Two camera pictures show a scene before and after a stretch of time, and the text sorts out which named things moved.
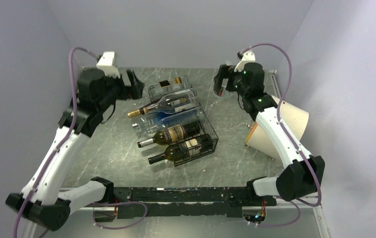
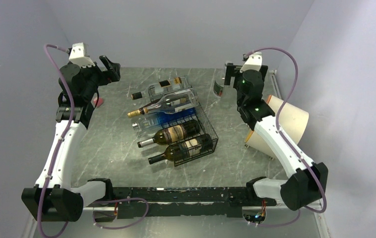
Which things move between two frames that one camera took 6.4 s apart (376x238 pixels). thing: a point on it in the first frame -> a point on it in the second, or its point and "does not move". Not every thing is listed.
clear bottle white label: [170, 102] does not move
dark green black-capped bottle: [184, 150] does not move
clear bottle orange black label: [156, 90] does not move
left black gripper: [134, 91] -> [108, 76]
